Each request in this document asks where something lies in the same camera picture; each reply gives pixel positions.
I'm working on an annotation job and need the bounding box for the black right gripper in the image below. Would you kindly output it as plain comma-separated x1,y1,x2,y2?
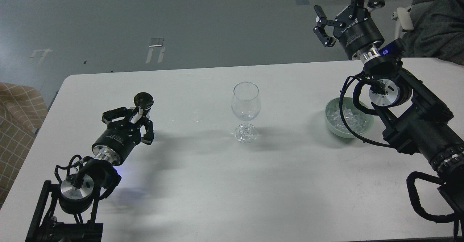
313,0,386,61

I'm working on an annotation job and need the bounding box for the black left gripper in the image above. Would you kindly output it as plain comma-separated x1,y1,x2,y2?
92,107,154,166

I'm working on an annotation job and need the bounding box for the steel cocktail jigger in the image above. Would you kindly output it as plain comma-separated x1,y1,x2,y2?
129,92,154,124

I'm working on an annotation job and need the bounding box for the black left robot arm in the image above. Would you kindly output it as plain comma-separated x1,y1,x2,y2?
25,104,154,242

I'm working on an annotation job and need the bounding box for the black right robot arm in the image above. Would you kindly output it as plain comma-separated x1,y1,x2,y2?
313,0,463,242

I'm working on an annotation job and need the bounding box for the clear ice cubes pile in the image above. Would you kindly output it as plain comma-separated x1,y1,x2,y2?
325,104,371,136

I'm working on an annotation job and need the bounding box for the clear wine glass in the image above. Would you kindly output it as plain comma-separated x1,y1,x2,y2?
231,82,261,143

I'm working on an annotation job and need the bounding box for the white office chair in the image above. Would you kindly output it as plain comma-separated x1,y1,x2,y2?
391,6,414,39

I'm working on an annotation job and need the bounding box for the person in grey sweater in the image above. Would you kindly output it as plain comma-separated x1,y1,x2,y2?
403,0,464,65

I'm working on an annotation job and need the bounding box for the silver floor socket plate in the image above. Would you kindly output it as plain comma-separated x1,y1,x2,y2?
149,37,164,48

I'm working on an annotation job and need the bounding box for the beige checked cloth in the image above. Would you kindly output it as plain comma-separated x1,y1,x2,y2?
0,82,48,205

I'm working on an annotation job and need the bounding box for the green bowl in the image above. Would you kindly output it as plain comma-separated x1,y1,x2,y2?
325,97,373,138

